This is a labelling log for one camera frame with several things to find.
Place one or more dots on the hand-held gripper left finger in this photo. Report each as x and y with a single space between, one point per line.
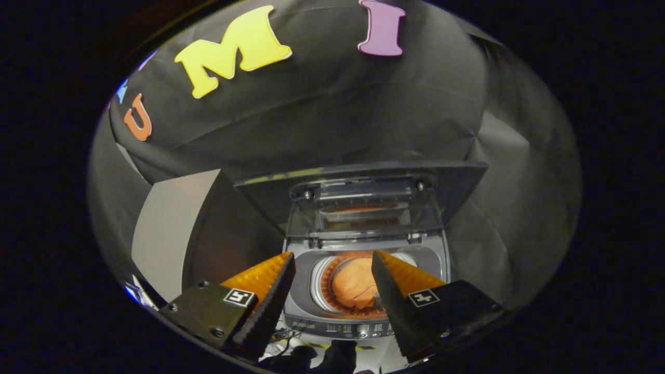
267 311

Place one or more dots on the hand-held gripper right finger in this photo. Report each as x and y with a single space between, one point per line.
397 311

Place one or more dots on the orange polo shirt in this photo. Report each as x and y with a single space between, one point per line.
350 283

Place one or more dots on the dark object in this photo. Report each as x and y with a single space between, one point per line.
337 356

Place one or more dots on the grey cabinet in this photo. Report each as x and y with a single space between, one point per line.
166 234

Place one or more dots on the black backdrop cloth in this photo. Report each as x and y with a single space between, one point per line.
337 104

